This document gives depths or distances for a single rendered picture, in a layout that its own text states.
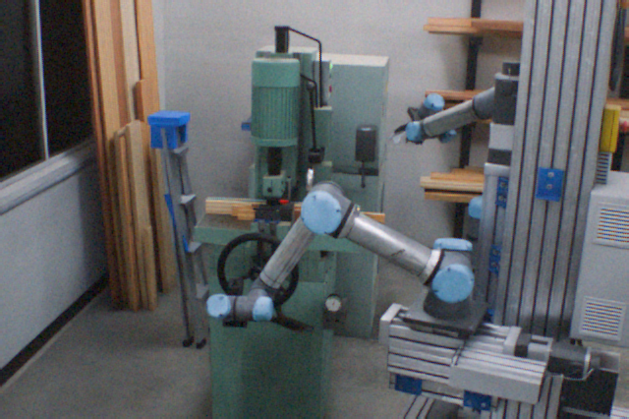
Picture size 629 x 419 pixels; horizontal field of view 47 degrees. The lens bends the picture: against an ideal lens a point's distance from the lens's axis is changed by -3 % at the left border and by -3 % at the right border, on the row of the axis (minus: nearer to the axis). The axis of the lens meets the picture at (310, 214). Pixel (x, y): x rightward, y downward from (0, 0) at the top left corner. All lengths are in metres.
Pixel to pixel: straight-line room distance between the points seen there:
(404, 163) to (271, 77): 2.55
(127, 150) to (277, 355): 1.58
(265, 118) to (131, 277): 1.73
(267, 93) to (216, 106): 2.56
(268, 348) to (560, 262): 1.18
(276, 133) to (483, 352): 1.08
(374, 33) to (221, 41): 1.04
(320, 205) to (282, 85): 0.74
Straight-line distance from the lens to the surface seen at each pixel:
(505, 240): 2.41
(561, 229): 2.37
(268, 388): 3.03
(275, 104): 2.73
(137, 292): 4.26
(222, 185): 5.38
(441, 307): 2.32
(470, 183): 4.70
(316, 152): 2.94
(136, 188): 4.09
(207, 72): 5.25
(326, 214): 2.09
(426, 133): 2.90
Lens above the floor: 1.80
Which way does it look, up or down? 18 degrees down
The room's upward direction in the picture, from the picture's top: 2 degrees clockwise
